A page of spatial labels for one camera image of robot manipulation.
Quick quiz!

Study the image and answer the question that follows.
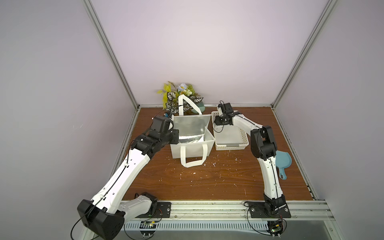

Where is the white insulated delivery bag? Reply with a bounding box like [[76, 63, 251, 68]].
[[171, 110, 215, 168]]

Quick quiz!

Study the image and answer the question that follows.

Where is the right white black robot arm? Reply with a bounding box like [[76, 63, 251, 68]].
[[214, 101, 287, 214]]

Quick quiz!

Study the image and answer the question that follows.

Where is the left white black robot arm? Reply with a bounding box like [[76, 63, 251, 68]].
[[77, 116, 179, 240]]

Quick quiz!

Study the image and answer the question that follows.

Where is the white perforated plastic basket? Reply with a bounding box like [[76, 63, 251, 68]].
[[211, 111, 249, 151]]

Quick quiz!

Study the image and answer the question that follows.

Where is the artificial potted plant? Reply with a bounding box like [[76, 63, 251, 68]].
[[157, 82, 205, 115]]

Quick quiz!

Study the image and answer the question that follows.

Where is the teal plastic scoop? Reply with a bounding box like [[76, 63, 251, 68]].
[[276, 151, 292, 180]]

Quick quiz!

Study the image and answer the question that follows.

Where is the left small circuit board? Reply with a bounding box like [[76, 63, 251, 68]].
[[139, 221, 158, 239]]

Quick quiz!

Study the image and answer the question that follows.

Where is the small circuit board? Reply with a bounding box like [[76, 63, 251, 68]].
[[267, 221, 284, 238], [139, 221, 158, 239]]

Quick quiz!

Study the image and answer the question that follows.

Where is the right small circuit board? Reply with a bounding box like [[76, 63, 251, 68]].
[[267, 221, 284, 238]]

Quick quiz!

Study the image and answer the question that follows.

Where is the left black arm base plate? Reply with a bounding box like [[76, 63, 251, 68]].
[[137, 202, 172, 219]]

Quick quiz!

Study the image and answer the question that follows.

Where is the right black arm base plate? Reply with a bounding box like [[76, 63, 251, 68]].
[[244, 202, 292, 219]]

